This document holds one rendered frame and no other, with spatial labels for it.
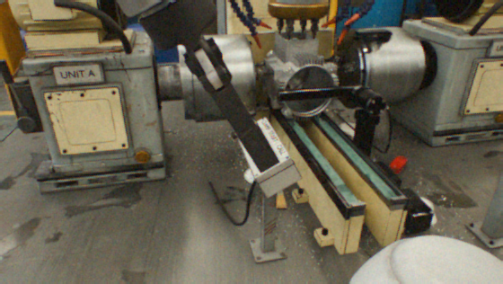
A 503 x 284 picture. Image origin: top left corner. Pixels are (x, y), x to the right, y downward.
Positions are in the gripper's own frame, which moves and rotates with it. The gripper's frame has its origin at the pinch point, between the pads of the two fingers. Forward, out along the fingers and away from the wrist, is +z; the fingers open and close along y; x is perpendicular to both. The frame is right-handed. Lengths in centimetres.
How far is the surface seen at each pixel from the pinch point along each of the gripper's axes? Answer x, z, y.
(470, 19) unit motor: -76, 36, 61
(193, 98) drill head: 10, 9, 53
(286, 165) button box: -2.0, 11.2, 8.5
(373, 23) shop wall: -252, 231, 535
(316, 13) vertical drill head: -31, 8, 59
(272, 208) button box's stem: 4.5, 23.9, 15.7
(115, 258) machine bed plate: 39.4, 19.7, 21.5
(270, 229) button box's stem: 7.2, 28.7, 15.7
